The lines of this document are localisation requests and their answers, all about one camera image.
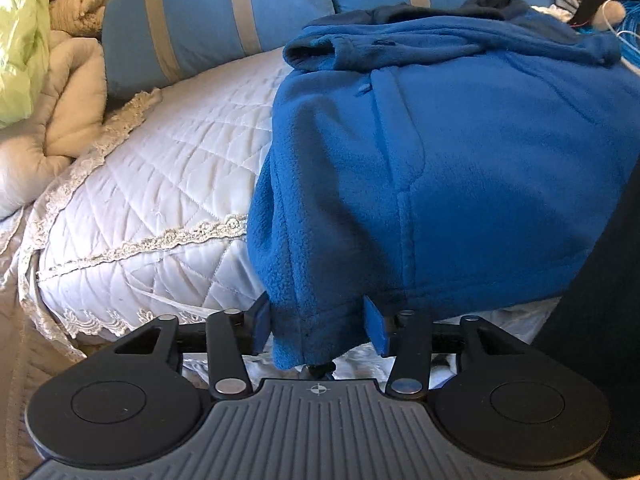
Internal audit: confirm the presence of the white cable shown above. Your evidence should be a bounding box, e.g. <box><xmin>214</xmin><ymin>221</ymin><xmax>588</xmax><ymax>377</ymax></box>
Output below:
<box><xmin>569</xmin><ymin>0</ymin><xmax>640</xmax><ymax>77</ymax></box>

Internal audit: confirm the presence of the blue striped pillow left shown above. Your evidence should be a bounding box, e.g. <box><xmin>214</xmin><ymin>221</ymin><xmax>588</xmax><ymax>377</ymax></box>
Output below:
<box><xmin>102</xmin><ymin>0</ymin><xmax>334</xmax><ymax>99</ymax></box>

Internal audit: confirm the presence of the beige comforter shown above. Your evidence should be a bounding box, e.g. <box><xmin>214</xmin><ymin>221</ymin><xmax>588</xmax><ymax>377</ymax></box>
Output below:
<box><xmin>1</xmin><ymin>30</ymin><xmax>107</xmax><ymax>218</ymax></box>

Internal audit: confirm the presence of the light green blanket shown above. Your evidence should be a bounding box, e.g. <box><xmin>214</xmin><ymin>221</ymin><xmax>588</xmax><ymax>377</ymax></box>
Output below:
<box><xmin>0</xmin><ymin>0</ymin><xmax>126</xmax><ymax>130</ymax></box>

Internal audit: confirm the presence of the plush teddy bear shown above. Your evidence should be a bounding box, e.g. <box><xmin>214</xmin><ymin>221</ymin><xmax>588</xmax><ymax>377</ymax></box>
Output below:
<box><xmin>591</xmin><ymin>0</ymin><xmax>626</xmax><ymax>32</ymax></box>

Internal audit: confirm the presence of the white quilted bedspread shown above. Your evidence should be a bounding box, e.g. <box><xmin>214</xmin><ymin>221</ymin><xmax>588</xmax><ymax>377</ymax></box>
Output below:
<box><xmin>0</xmin><ymin>46</ymin><xmax>561</xmax><ymax>391</ymax></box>

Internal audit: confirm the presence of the blue fleece jacket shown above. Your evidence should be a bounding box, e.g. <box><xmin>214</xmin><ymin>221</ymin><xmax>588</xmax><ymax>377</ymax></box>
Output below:
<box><xmin>247</xmin><ymin>0</ymin><xmax>639</xmax><ymax>368</ymax></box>

